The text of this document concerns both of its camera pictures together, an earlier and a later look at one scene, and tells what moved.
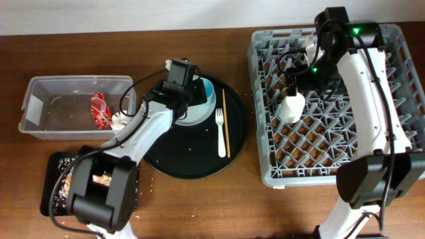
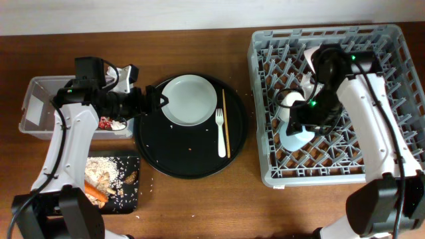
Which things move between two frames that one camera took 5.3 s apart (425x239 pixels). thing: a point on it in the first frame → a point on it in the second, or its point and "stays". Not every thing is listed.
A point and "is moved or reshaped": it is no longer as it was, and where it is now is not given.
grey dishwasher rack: (307, 109) stays
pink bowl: (311, 48) is moved or reshaped
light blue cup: (210, 95) → (296, 141)
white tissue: (119, 120) stays
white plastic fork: (220, 121) stays
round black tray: (204, 150) stays
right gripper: (303, 83) → (299, 116)
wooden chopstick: (225, 112) stays
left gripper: (200, 96) → (139, 108)
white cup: (292, 107) stays
